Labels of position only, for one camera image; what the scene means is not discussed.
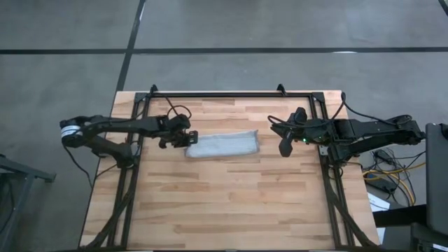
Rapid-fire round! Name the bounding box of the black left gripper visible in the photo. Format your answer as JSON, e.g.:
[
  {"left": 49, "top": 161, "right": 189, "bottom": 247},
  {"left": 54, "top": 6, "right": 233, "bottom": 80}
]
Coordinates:
[{"left": 155, "top": 117, "right": 199, "bottom": 150}]

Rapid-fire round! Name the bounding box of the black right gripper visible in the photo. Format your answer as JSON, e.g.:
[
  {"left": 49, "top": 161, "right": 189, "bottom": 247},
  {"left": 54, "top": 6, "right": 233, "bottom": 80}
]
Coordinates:
[{"left": 268, "top": 120, "right": 337, "bottom": 158}]

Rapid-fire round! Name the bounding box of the white waffle weave towel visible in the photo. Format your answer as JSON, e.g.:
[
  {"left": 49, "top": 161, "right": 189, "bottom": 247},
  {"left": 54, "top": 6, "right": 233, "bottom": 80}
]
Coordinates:
[{"left": 184, "top": 129, "right": 260, "bottom": 159}]

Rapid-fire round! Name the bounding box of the black power brick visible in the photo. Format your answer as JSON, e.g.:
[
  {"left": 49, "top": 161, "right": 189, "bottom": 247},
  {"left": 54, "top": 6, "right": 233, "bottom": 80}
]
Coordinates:
[{"left": 365, "top": 178, "right": 398, "bottom": 194}]

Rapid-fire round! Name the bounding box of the white paper sheet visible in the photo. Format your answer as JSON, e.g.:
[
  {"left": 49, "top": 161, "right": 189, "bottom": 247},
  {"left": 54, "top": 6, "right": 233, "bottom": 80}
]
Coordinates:
[{"left": 367, "top": 192, "right": 391, "bottom": 213}]

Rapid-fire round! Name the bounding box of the black metal stand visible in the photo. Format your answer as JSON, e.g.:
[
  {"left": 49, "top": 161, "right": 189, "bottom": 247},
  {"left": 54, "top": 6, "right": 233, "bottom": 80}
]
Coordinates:
[{"left": 372, "top": 204, "right": 448, "bottom": 252}]

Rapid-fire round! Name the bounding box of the grey equipment case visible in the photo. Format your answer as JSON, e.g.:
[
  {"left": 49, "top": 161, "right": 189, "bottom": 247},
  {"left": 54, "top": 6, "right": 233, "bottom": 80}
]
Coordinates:
[{"left": 425, "top": 122, "right": 448, "bottom": 236}]

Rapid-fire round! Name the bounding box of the grey metal stand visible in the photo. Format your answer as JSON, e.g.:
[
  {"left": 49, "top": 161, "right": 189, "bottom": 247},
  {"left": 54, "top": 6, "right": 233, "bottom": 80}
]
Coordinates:
[{"left": 0, "top": 153, "right": 57, "bottom": 252}]

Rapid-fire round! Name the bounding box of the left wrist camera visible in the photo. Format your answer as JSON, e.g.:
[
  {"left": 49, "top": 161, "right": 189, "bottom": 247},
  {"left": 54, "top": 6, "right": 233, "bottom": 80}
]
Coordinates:
[{"left": 169, "top": 113, "right": 192, "bottom": 131}]

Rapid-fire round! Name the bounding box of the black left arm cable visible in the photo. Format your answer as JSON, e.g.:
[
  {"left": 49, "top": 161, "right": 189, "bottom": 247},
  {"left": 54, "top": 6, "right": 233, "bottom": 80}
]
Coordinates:
[{"left": 163, "top": 96, "right": 193, "bottom": 122}]

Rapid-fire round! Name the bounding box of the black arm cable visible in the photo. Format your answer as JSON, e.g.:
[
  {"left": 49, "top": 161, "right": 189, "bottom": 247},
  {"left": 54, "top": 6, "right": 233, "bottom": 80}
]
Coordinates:
[
  {"left": 163, "top": 96, "right": 193, "bottom": 122},
  {"left": 330, "top": 91, "right": 414, "bottom": 127}
]

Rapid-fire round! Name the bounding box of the black metal table frame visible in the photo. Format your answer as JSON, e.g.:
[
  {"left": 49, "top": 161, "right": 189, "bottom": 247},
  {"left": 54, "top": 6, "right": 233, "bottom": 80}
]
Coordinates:
[{"left": 79, "top": 83, "right": 381, "bottom": 251}]

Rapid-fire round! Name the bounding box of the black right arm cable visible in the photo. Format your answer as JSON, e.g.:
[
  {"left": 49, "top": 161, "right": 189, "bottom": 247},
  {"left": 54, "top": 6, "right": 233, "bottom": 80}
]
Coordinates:
[{"left": 330, "top": 91, "right": 414, "bottom": 127}]

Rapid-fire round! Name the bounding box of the black floor cable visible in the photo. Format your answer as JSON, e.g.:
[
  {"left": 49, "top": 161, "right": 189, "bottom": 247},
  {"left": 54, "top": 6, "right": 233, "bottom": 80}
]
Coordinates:
[{"left": 370, "top": 148, "right": 426, "bottom": 169}]

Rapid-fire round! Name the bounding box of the yellow floor cable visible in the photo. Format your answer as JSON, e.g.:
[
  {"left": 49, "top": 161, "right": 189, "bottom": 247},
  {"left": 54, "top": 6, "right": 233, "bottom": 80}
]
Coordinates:
[{"left": 362, "top": 162, "right": 426, "bottom": 207}]

